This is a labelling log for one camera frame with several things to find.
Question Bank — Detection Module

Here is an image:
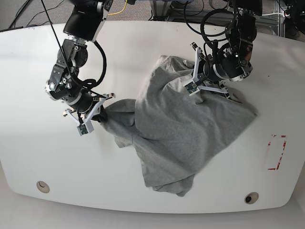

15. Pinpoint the grey t-shirt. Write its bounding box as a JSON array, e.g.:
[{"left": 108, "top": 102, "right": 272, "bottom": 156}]
[{"left": 102, "top": 55, "right": 256, "bottom": 197}]

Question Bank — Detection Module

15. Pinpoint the table cable grommet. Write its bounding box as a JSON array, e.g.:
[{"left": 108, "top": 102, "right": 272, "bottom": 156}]
[
  {"left": 244, "top": 192, "right": 259, "bottom": 205},
  {"left": 36, "top": 181, "right": 50, "bottom": 194}
]

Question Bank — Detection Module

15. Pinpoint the left table cable grommet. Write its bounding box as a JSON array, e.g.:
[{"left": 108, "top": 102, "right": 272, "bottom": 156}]
[{"left": 36, "top": 181, "right": 50, "bottom": 194}]

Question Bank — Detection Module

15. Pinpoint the yellow cable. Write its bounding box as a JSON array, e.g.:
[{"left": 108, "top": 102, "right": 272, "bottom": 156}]
[{"left": 108, "top": 0, "right": 127, "bottom": 16}]

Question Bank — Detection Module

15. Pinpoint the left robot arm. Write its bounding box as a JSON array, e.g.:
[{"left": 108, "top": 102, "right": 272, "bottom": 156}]
[{"left": 185, "top": 0, "right": 263, "bottom": 98}]

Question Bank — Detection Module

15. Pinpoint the red tape rectangle marking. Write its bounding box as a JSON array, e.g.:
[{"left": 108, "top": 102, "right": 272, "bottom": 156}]
[{"left": 265, "top": 135, "right": 287, "bottom": 171}]

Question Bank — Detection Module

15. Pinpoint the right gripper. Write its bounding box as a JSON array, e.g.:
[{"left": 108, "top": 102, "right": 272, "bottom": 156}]
[{"left": 63, "top": 92, "right": 116, "bottom": 127}]

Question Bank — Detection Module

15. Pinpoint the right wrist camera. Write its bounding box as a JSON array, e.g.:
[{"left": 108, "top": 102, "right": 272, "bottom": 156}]
[{"left": 77, "top": 122, "right": 94, "bottom": 136}]

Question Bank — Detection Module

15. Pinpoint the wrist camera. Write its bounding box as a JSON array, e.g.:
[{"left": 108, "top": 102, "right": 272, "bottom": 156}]
[
  {"left": 184, "top": 82, "right": 199, "bottom": 96},
  {"left": 77, "top": 122, "right": 94, "bottom": 136}
]

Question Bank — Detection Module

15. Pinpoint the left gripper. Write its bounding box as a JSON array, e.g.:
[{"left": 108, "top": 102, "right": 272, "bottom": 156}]
[{"left": 184, "top": 42, "right": 230, "bottom": 98}]

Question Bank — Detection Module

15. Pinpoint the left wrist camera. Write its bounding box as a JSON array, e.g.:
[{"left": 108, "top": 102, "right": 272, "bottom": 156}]
[{"left": 184, "top": 82, "right": 199, "bottom": 96}]

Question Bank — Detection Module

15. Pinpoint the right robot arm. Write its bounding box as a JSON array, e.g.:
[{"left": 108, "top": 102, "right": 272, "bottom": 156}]
[{"left": 45, "top": 0, "right": 115, "bottom": 135}]

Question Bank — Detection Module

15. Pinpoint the right table cable grommet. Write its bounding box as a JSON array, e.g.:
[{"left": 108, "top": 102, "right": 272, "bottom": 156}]
[{"left": 244, "top": 192, "right": 259, "bottom": 205}]

